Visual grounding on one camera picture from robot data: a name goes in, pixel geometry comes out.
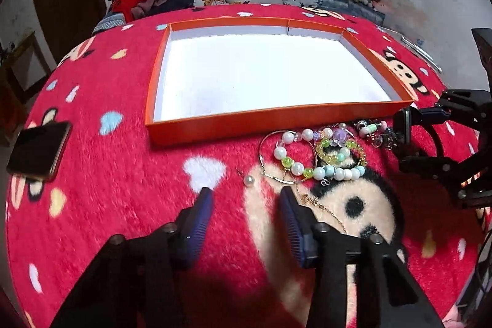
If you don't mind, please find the dark glass bead bracelet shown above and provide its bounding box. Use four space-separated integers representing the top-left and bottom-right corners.
353 118 403 151

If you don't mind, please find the pastel bead bracelet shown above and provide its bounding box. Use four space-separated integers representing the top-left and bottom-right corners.
272 122 369 182

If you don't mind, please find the gold chain necklace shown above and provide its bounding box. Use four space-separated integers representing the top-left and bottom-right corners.
295 177 349 235

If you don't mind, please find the pearl stud earring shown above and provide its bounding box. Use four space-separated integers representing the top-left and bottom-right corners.
237 170 255 188

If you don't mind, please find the silver hoop bracelet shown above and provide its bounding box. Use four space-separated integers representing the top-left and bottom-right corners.
257 129 319 186

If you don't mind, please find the black fitness band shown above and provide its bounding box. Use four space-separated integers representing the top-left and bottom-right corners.
393 107 449 162

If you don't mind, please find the blue sofa bed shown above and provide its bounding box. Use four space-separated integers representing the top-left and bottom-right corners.
93 0 385 34

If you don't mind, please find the black smartphone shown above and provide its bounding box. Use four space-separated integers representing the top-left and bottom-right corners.
7 121 73 181

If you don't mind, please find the orange shallow cardboard tray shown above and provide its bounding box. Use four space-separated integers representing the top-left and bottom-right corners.
144 15 415 147

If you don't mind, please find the dark wooden side table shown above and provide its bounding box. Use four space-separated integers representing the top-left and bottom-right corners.
1 32 52 105

